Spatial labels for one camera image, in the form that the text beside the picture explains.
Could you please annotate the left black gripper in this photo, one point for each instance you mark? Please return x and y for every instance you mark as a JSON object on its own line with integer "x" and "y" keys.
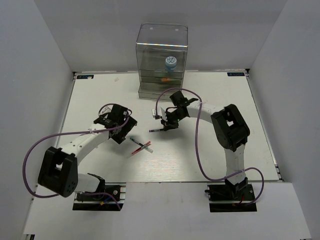
{"x": 120, "y": 137}

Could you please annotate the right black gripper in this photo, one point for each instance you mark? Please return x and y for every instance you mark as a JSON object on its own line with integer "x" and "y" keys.
{"x": 168, "y": 124}

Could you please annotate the purple ink gel pen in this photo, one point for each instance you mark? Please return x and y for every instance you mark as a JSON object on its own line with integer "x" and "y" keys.
{"x": 156, "y": 130}

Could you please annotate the green ink gel pen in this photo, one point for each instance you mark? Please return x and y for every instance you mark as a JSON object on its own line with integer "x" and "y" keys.
{"x": 140, "y": 144}

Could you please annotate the red ink gel pen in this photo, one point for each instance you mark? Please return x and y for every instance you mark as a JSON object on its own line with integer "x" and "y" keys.
{"x": 143, "y": 147}

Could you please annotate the orange cap highlighter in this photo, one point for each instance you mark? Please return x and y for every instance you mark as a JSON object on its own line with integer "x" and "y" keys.
{"x": 166, "y": 80}

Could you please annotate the blue cleaning gel jar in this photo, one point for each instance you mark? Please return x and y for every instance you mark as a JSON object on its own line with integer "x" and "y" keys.
{"x": 170, "y": 63}

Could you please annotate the clear acrylic organizer lid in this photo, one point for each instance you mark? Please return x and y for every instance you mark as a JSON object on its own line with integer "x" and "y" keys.
{"x": 161, "y": 35}

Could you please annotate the green highlighter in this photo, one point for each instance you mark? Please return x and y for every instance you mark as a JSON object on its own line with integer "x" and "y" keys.
{"x": 163, "y": 74}

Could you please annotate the clear drawer organizer box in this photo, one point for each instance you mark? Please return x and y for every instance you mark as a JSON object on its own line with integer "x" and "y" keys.
{"x": 151, "y": 62}

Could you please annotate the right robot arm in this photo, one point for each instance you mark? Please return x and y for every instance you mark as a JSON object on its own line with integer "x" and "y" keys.
{"x": 230, "y": 129}

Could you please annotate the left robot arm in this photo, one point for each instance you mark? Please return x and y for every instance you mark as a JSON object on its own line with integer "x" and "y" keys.
{"x": 59, "y": 170}

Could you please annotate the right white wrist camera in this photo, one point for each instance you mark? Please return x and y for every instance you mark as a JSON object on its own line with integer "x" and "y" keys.
{"x": 159, "y": 113}

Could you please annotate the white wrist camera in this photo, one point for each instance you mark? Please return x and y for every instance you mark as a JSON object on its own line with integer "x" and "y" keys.
{"x": 159, "y": 113}
{"x": 104, "y": 110}

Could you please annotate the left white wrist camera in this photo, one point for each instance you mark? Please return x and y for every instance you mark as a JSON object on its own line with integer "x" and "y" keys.
{"x": 104, "y": 110}

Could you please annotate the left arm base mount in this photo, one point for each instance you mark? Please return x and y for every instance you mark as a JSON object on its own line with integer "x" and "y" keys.
{"x": 112, "y": 199}

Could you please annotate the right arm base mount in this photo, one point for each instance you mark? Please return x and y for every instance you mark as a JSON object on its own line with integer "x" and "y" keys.
{"x": 221, "y": 200}

